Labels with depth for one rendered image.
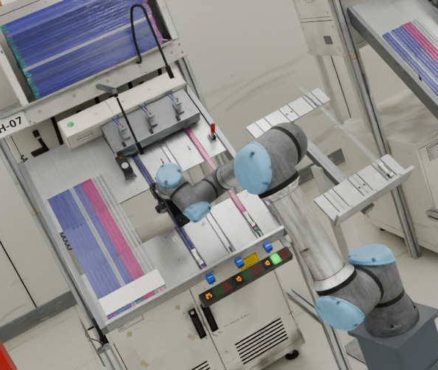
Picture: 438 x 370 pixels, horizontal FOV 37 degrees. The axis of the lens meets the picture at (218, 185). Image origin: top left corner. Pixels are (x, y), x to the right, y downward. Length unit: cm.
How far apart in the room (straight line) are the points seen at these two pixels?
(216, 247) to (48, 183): 65
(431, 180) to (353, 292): 130
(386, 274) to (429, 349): 28
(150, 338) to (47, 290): 171
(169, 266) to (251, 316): 58
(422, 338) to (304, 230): 48
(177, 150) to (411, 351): 108
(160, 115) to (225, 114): 179
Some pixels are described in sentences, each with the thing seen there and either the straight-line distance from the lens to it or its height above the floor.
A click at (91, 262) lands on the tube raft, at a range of 219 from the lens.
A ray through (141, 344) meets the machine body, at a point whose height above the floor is 43.
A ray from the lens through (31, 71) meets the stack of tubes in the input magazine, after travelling 236.
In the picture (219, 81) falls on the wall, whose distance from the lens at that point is 413.
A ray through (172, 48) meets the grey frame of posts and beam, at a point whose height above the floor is 136.
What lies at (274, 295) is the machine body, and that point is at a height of 33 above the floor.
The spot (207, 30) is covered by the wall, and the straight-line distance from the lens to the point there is 410.
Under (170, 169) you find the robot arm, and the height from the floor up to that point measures 111.
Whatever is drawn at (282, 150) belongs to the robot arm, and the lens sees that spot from 160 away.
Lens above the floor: 164
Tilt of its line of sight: 19 degrees down
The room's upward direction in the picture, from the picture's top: 22 degrees counter-clockwise
